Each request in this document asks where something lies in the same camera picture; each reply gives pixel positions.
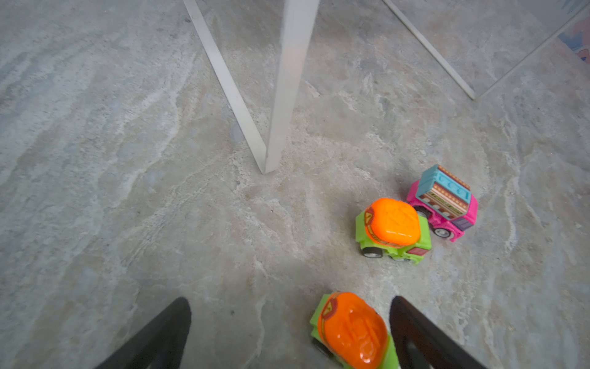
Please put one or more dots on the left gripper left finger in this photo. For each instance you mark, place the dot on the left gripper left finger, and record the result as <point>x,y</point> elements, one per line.
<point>159,344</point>

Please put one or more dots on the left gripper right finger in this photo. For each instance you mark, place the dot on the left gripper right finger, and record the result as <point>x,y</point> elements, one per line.
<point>420,344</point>

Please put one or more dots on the green orange toy truck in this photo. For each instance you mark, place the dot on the green orange toy truck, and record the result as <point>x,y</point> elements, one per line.
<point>347,330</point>
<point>393,228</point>

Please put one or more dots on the pink toy truck blue top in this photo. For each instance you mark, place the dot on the pink toy truck blue top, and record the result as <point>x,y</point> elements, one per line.
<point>445,201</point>

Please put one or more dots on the wooden two-tier shelf white frame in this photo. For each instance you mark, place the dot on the wooden two-tier shelf white frame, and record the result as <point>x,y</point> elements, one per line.
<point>297,25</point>

